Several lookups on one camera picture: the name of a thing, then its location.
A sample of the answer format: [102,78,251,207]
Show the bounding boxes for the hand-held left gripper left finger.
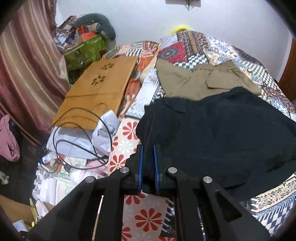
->
[28,145,145,241]

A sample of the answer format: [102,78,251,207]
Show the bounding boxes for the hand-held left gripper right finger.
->
[154,146,270,241]

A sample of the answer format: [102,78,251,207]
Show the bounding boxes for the black pants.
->
[135,87,296,202]

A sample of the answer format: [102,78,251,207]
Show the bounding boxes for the khaki pants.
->
[156,59,263,101]

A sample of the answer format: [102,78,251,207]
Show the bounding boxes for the white cloth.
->
[46,110,121,160]

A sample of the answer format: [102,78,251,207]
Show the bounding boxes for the heap of papers and packets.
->
[32,151,109,207]

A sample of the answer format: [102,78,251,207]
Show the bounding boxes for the wooden lap desk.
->
[52,56,139,130]

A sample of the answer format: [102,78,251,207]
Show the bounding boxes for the striped orange blanket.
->
[102,41,161,79]

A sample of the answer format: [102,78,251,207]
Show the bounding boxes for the green storage box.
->
[63,34,109,72]

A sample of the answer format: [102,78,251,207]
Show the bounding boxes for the pink cloth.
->
[0,115,21,161]

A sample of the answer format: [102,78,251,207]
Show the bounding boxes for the patchwork patterned blanket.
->
[107,30,296,241]

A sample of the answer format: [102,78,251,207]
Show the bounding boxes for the yellow foam cushion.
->
[170,24,191,35]

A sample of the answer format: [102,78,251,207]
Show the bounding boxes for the grey plush pillow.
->
[74,13,116,40]

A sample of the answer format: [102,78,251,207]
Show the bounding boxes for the striped brown curtain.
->
[0,0,70,144]

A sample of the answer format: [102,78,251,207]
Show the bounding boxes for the small black monitor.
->
[165,0,201,6]

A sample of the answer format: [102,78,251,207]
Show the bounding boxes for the black cable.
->
[47,103,121,172]

